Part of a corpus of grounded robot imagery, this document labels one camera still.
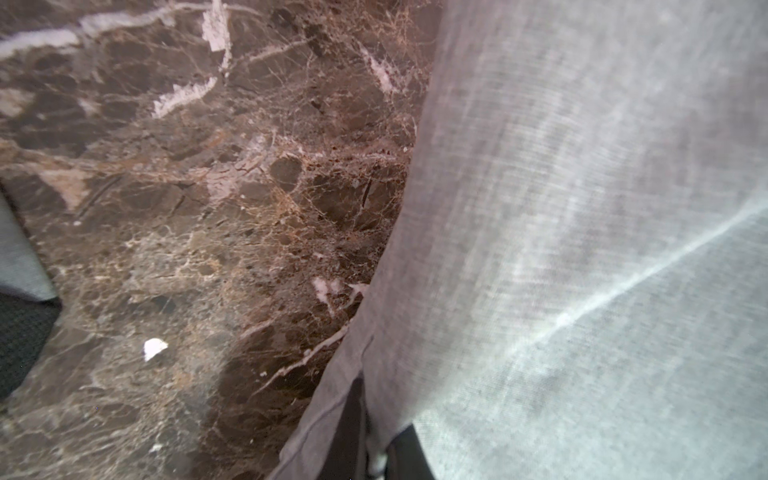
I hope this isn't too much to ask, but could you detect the grey laptop bag with strap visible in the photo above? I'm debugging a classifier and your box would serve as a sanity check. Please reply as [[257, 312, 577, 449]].
[[273, 1, 767, 479]]

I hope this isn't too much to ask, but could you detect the grey laptop sleeve top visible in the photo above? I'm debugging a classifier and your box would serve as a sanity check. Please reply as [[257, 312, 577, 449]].
[[1, 198, 62, 399]]

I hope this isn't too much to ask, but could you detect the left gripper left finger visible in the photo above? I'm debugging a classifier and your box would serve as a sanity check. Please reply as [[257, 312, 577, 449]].
[[317, 377, 368, 480]]

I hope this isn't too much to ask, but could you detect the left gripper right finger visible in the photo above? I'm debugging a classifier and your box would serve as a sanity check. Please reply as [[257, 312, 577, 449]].
[[385, 425, 435, 480]]

